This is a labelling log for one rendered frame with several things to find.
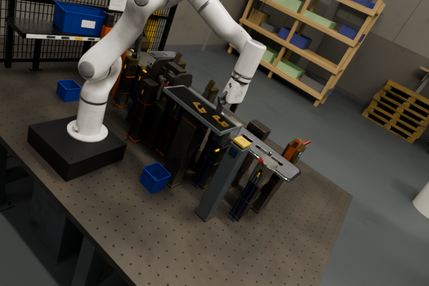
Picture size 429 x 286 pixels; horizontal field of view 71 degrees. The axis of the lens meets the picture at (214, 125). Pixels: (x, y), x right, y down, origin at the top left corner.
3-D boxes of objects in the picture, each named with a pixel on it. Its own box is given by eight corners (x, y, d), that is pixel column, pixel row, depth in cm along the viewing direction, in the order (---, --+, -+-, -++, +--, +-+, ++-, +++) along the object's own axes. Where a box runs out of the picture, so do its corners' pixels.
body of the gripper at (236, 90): (239, 82, 118) (228, 105, 123) (255, 82, 125) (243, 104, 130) (226, 72, 122) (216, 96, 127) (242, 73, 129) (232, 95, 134)
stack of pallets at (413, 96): (413, 135, 711) (440, 104, 671) (413, 145, 643) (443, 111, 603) (365, 108, 754) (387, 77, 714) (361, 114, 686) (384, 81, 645)
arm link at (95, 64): (108, 80, 143) (89, 90, 128) (90, 61, 141) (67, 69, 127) (175, -1, 122) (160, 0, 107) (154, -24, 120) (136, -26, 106)
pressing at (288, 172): (304, 171, 161) (306, 169, 160) (287, 185, 144) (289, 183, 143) (145, 52, 219) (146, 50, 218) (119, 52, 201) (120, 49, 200)
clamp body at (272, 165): (247, 215, 159) (279, 164, 143) (235, 225, 150) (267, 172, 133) (237, 206, 162) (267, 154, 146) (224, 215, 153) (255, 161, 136)
